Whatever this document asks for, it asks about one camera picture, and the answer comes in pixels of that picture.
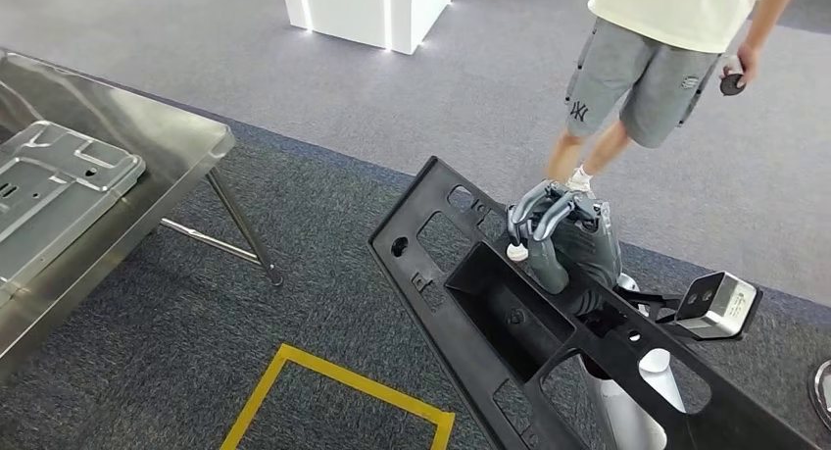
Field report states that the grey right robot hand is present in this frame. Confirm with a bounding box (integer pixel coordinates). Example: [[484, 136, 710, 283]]
[[506, 178, 623, 297]]

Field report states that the stamped sheet metal panel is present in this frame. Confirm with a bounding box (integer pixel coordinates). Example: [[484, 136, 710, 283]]
[[0, 120, 147, 306]]

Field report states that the chrome round base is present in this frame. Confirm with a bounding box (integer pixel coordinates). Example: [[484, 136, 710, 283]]
[[807, 359, 831, 432]]

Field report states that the person's left hand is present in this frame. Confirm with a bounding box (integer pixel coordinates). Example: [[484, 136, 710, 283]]
[[718, 40, 760, 91]]

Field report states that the stainless steel workbench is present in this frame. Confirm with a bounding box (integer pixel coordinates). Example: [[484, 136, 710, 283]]
[[0, 47, 285, 383]]

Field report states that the white lit pedestal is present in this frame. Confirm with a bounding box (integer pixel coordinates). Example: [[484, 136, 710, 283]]
[[280, 0, 458, 56]]

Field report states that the black plastic panel part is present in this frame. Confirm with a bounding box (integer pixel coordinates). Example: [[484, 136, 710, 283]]
[[367, 156, 826, 450]]

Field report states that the person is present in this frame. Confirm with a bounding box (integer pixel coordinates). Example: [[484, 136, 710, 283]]
[[545, 0, 807, 195]]

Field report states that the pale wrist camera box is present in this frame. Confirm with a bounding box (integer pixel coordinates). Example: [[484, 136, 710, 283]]
[[671, 272, 764, 342]]

